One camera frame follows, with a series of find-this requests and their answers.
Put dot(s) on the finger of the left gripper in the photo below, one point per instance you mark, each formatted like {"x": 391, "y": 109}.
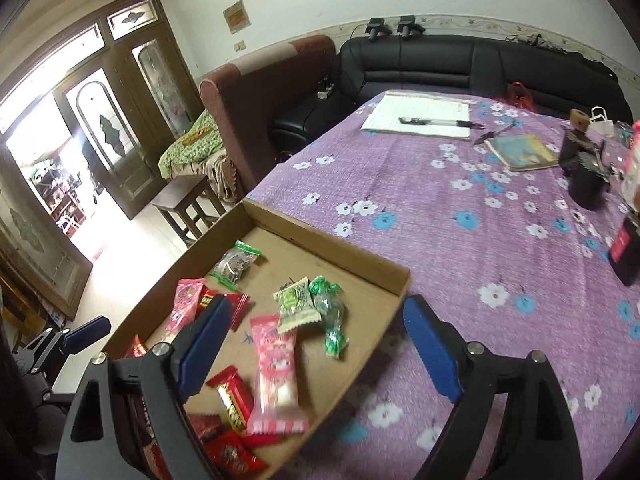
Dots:
{"x": 48, "y": 352}

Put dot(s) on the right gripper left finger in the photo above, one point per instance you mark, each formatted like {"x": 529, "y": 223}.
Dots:
{"x": 197, "y": 345}

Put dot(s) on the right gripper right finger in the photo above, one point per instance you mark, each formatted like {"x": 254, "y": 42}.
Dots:
{"x": 440, "y": 347}

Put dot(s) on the pink marshmallow packet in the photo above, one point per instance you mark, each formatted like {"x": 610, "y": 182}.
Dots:
{"x": 276, "y": 405}
{"x": 187, "y": 298}

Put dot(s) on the brown red foil snack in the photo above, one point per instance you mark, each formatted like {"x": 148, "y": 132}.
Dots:
{"x": 136, "y": 348}

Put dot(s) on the long red snack bar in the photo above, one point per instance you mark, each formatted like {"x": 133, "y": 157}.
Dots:
{"x": 235, "y": 396}

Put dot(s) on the green clear nut packet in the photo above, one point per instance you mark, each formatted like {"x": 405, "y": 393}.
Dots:
{"x": 235, "y": 261}

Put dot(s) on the light green snack packet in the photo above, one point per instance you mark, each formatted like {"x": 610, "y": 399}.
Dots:
{"x": 296, "y": 306}

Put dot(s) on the small red candy packet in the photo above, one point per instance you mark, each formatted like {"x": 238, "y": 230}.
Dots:
{"x": 228, "y": 453}

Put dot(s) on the green twisted candy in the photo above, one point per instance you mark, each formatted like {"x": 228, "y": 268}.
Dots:
{"x": 327, "y": 298}

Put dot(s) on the dark red foil snack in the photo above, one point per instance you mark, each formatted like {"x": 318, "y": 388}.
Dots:
{"x": 206, "y": 426}

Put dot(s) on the wooden stool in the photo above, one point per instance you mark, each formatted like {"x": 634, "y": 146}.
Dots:
{"x": 178, "y": 204}

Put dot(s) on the purple floral tablecloth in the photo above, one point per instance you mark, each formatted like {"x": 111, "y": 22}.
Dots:
{"x": 508, "y": 258}

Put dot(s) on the black cylinder with cork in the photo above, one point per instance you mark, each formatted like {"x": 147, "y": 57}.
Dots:
{"x": 624, "y": 254}

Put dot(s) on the green floral blanket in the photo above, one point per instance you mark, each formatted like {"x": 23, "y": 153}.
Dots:
{"x": 195, "y": 152}

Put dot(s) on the worn notebook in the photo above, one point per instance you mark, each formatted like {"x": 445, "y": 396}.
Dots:
{"x": 522, "y": 153}

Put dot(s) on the black pen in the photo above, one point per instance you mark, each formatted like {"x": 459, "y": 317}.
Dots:
{"x": 416, "y": 121}

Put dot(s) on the wooden glass door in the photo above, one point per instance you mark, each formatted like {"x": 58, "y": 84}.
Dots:
{"x": 115, "y": 85}

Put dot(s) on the white paper sheet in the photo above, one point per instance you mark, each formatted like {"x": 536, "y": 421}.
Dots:
{"x": 383, "y": 116}

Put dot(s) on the maroon armchair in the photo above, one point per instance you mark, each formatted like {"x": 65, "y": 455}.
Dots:
{"x": 247, "y": 94}

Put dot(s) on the white plastic jar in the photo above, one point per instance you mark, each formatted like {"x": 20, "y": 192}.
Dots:
{"x": 630, "y": 187}

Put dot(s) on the black leather sofa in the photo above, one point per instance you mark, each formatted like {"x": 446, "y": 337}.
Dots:
{"x": 558, "y": 81}

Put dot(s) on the black clamp on sofa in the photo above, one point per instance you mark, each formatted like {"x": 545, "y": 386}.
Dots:
{"x": 408, "y": 27}
{"x": 377, "y": 27}

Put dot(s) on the small wall plaque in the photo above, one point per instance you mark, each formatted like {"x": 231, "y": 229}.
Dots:
{"x": 236, "y": 17}

